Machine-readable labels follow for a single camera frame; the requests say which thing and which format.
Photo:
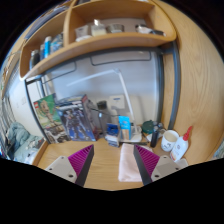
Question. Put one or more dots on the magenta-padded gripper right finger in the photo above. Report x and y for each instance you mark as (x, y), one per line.
(150, 161)

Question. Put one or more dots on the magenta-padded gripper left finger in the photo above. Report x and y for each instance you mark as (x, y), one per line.
(80, 161)

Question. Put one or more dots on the pink towel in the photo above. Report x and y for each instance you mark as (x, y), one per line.
(126, 163)

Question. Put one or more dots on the black cylindrical stick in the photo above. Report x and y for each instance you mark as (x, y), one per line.
(154, 138)

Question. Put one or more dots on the white mug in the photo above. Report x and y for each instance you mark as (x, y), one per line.
(169, 140)

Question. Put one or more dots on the white bottle with red cap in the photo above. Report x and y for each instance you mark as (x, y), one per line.
(179, 148)

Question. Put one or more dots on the clear plastic cup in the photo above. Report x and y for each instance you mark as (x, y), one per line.
(182, 162)

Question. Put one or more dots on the dark green round container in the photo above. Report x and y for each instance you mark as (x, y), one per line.
(147, 127)

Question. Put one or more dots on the blue robot model kit box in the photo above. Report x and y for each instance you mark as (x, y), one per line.
(75, 121)

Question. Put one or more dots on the small blue box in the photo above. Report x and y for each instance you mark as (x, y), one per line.
(112, 133)

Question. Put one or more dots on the light blue card package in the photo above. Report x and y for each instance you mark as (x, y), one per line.
(124, 125)

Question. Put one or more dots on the green tree figure set box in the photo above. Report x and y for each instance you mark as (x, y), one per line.
(46, 115)

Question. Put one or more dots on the bed with checked sheet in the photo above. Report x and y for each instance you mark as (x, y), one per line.
(23, 150)

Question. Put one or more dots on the teal blanket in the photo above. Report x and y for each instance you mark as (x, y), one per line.
(18, 131)

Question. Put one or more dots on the white desk lamp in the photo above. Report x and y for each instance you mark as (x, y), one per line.
(125, 90)

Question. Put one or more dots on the wooden shelf unit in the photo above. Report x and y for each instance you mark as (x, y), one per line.
(100, 41)

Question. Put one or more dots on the dark grey metal frame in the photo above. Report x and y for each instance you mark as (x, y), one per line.
(175, 86)

